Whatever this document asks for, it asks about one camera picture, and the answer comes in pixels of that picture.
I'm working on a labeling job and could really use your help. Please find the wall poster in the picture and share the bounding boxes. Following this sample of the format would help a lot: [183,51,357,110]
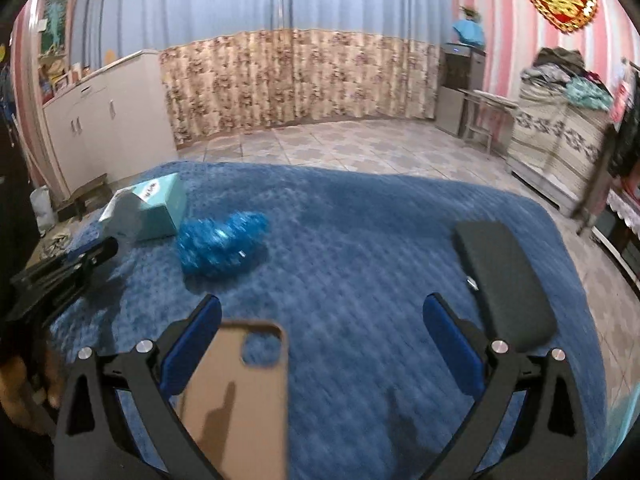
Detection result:
[42,0,70,56]

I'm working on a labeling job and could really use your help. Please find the white plastic bag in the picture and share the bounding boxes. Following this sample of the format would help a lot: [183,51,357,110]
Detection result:
[30,185,56,235]

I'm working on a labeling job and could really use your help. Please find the blue plastic bag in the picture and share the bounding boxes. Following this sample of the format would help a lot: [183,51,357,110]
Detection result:
[177,211,271,277]

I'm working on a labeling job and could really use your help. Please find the black flat case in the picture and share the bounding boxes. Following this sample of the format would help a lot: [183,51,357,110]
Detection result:
[452,220,558,356]

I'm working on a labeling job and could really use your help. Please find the blue cloth bundle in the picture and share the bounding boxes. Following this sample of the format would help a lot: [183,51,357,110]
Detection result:
[452,7,487,47]

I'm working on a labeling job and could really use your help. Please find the blue quilted blanket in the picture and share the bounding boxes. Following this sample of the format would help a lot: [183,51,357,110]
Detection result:
[42,160,608,480]

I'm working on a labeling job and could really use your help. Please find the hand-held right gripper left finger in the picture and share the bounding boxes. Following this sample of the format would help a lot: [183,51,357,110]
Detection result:
[52,294,223,480]

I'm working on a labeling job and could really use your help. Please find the white low cabinet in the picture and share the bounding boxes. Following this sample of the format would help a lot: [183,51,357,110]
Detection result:
[42,49,178,201]

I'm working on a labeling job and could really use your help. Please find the blue floral curtain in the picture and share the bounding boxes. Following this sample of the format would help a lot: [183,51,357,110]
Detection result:
[65,0,461,143]

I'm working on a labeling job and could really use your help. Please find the pile of folded clothes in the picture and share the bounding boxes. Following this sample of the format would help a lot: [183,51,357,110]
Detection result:
[520,46,615,111]

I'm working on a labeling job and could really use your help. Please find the grey water dispenser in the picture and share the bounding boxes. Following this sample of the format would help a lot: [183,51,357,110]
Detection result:
[435,42,488,136]

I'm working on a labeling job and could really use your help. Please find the low dark cabinet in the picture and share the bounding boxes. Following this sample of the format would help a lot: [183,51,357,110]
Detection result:
[592,190,640,286]

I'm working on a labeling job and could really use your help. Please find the teal tissue box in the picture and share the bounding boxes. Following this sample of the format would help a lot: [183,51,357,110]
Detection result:
[98,172,187,242]

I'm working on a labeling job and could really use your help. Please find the metal clothes rack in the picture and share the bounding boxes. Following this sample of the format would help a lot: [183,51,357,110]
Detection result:
[575,57,640,236]

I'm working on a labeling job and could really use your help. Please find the person's left hand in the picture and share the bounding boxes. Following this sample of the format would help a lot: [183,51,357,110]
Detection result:
[0,347,65,433]

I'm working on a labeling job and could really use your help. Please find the brown phone case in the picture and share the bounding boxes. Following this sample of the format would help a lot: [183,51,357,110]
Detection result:
[177,320,290,480]

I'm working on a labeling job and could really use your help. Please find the row of hanging clothes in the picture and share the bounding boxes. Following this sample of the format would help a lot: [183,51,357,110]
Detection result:
[607,60,640,181]

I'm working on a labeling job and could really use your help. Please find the small wooden stool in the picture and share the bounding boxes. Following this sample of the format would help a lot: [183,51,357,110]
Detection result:
[57,174,112,221]

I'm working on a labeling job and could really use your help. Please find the white lace cloth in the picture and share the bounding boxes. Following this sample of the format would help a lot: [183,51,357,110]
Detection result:
[606,190,640,236]

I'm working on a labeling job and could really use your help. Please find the small white table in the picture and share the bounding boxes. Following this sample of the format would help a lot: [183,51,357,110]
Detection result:
[457,87,518,153]

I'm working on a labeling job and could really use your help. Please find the cabinet under striped cloth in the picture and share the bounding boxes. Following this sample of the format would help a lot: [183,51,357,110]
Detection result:
[507,82,616,216]

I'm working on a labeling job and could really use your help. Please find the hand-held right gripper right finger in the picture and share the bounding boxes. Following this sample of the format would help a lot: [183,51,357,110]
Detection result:
[422,294,588,480]

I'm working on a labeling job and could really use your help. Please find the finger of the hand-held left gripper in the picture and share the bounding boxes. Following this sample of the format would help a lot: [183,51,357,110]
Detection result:
[47,237,120,286]

